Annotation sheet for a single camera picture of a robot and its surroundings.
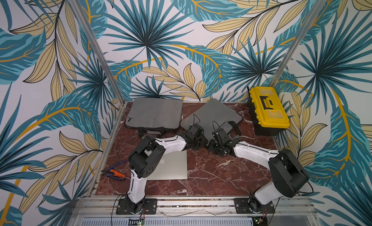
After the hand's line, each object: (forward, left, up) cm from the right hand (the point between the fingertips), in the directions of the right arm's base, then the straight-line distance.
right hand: (208, 147), depth 91 cm
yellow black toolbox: (+13, -38, +13) cm, 42 cm away
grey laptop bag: (+29, +35, -1) cm, 46 cm away
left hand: (+2, 0, +1) cm, 2 cm away
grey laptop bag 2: (+23, -6, +3) cm, 24 cm away
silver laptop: (-10, +22, -2) cm, 25 cm away
